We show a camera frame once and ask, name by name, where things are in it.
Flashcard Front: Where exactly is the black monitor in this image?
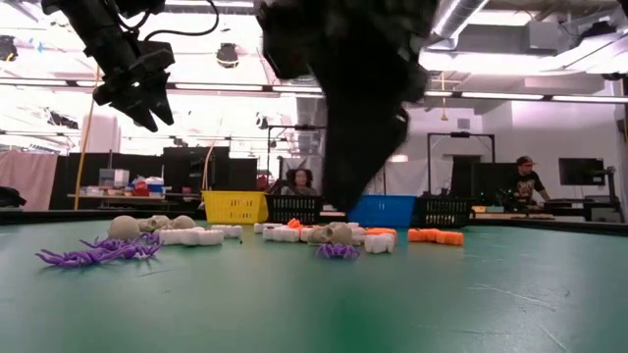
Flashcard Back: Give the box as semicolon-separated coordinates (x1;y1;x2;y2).
557;157;607;187

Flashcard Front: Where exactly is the black dome ceiling lamp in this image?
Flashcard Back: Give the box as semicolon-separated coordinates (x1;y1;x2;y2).
215;42;240;69

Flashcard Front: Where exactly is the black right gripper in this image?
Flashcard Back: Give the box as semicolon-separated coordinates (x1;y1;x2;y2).
258;28;433;212

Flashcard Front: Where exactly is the yellow cable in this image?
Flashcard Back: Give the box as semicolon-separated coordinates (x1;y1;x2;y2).
73;66;101;211

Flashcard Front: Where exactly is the clear storage box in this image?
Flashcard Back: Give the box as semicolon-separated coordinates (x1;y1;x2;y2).
98;168;131;188

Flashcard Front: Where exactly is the yellow plastic basket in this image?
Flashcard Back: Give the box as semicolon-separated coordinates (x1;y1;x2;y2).
201;189;270;226

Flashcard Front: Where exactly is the black plastic basket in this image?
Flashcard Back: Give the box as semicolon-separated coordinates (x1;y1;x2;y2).
414;197;476;229
265;193;325;227

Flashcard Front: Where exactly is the beige plastic skull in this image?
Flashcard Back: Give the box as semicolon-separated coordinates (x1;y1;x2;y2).
106;215;142;241
307;223;353;246
169;214;199;230
138;214;173;233

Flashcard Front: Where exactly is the black partition panel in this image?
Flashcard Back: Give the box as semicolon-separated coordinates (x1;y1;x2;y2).
48;152;166;211
450;155;524;213

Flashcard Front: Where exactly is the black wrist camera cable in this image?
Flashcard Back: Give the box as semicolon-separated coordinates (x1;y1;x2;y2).
143;0;221;43

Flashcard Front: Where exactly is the black station frame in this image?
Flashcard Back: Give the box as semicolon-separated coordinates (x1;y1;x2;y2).
266;125;326;207
426;130;497;197

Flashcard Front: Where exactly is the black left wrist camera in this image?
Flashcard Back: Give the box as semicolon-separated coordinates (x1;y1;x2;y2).
130;39;177;70

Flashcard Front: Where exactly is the wooden work table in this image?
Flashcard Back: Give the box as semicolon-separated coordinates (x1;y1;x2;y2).
67;193;171;206

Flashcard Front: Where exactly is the blue plastic basket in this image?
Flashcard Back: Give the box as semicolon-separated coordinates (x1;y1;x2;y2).
345;194;418;229

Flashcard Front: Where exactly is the black bag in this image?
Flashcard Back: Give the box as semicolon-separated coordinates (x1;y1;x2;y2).
0;184;26;208

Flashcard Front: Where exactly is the white cloth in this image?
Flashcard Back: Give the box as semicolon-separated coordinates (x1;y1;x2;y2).
382;159;452;197

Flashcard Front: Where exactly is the person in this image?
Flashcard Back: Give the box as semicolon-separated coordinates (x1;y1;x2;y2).
504;155;551;212
286;168;320;196

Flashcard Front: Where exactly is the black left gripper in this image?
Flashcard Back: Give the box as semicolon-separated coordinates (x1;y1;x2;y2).
85;36;176;133

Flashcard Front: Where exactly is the silver ventilation duct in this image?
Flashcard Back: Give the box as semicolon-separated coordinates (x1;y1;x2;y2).
431;0;492;55

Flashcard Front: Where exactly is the pink curtain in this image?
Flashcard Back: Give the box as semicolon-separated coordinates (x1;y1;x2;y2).
0;149;59;211

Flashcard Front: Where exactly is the green table mat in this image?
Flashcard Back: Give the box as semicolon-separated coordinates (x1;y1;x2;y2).
0;218;628;353

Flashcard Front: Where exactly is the grey ceiling air unit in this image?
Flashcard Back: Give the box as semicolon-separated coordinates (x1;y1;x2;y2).
455;22;560;55

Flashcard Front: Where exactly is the black desk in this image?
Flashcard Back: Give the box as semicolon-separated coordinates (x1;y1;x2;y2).
542;198;624;222

